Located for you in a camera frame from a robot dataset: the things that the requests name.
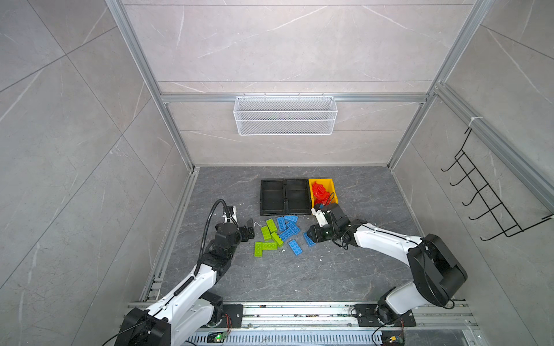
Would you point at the blue lego brick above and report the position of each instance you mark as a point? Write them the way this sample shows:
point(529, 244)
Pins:
point(293, 219)
point(295, 248)
point(310, 242)
point(282, 224)
point(293, 226)
point(287, 234)

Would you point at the green lego brick lower horizontal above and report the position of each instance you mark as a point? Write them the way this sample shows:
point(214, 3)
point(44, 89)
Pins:
point(269, 246)

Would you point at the blue lego brick top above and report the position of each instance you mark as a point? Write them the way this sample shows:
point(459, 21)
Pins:
point(293, 219)

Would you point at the green lego brick upper left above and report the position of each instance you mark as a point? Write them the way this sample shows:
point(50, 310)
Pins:
point(266, 233)

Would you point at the black bin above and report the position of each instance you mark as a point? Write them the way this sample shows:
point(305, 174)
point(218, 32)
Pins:
point(298, 200)
point(272, 197)

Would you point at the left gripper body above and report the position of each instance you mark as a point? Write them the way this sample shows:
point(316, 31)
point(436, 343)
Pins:
point(244, 236)

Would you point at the left black bin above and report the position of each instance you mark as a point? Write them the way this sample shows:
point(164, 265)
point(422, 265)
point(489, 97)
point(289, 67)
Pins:
point(272, 197)

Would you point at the black wire hook rack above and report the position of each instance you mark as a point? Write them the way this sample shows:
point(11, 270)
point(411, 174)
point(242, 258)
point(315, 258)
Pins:
point(493, 204)

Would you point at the white wire basket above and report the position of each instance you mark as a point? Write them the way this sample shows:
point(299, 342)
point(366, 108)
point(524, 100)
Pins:
point(285, 116)

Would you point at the green lego brick side-lying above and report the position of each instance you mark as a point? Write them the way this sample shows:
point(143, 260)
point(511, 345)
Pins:
point(277, 239)

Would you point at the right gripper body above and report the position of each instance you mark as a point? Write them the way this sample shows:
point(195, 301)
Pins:
point(324, 233)

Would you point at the green lego brick lower left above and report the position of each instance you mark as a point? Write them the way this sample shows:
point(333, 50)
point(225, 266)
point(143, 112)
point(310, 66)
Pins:
point(258, 249)

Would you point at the green lego brick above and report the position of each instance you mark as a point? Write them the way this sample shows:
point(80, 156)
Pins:
point(271, 226)
point(258, 249)
point(266, 233)

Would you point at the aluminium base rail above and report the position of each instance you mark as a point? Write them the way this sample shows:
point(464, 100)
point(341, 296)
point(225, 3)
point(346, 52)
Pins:
point(332, 323)

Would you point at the red lego brick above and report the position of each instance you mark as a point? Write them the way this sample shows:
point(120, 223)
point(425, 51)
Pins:
point(321, 195)

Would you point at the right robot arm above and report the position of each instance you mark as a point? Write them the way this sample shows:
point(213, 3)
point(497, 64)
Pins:
point(436, 273)

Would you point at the middle black bin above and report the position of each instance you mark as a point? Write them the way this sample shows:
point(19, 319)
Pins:
point(298, 200)

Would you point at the yellow bin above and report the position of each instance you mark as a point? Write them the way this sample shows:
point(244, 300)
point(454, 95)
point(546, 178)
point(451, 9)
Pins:
point(328, 184)

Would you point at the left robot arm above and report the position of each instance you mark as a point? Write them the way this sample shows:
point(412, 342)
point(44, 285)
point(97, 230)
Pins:
point(191, 304)

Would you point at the green lego brick upper right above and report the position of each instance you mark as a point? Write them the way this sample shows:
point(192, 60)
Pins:
point(271, 226)

